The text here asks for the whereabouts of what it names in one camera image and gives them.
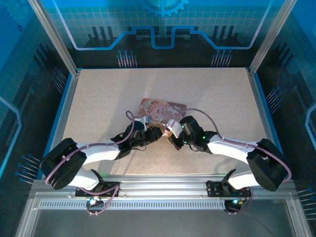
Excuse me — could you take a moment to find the pink illustrated storage box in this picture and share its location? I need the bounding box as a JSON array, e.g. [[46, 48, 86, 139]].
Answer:
[[134, 98, 188, 129]]

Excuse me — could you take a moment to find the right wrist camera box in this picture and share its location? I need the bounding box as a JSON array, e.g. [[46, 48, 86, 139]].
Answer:
[[164, 118, 183, 138]]

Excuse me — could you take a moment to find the aluminium mounting rail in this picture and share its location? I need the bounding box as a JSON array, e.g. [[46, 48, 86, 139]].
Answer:
[[32, 174, 298, 198]]

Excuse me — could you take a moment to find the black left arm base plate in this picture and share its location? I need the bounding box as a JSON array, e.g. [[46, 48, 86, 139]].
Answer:
[[75, 181, 121, 198]]

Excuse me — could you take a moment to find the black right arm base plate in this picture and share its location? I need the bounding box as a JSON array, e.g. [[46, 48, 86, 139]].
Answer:
[[206, 180, 250, 198]]

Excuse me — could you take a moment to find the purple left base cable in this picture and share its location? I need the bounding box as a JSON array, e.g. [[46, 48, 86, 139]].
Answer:
[[78, 185, 119, 217]]

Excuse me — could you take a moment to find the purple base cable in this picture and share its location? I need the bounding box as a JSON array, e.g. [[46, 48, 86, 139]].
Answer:
[[224, 186, 254, 215], [78, 185, 119, 217]]

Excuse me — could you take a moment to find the grey slotted cable duct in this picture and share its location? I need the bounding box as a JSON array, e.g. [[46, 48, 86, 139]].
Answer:
[[39, 200, 229, 208]]

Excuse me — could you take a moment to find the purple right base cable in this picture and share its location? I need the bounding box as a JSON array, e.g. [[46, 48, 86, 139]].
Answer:
[[224, 186, 254, 215]]

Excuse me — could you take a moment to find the aluminium frame post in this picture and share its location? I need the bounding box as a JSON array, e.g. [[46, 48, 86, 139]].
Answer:
[[27, 0, 81, 76], [247, 0, 298, 76]]

